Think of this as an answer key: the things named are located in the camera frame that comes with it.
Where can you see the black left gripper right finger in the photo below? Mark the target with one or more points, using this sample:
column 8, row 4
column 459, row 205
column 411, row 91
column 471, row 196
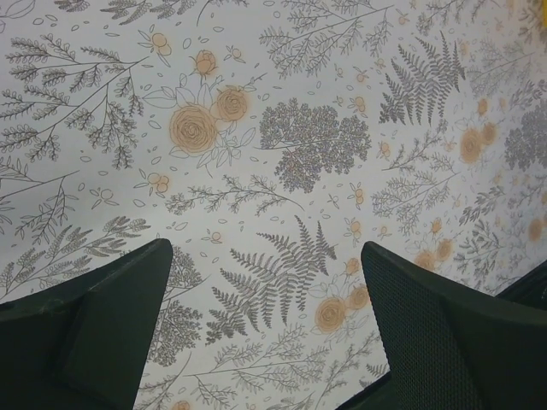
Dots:
column 449, row 346

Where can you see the floral patterned table mat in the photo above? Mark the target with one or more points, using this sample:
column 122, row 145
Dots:
column 268, row 141

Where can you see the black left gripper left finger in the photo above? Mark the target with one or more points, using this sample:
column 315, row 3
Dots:
column 83, row 344

